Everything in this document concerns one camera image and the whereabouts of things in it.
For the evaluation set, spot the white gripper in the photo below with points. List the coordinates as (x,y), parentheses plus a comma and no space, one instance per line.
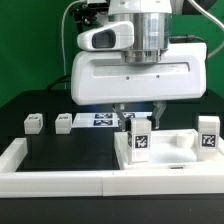
(104,77)

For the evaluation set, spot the white square tabletop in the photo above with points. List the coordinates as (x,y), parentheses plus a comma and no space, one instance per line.
(170,149)

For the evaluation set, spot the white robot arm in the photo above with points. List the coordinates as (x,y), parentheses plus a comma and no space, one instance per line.
(133,57)

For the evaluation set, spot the white sheet with fiducial markers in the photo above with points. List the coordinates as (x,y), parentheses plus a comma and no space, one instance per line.
(90,120)

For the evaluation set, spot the white U-shaped obstacle fence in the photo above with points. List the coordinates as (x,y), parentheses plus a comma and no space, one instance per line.
(207,177)

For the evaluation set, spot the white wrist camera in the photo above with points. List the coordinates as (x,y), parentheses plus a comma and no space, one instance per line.
(110,37)

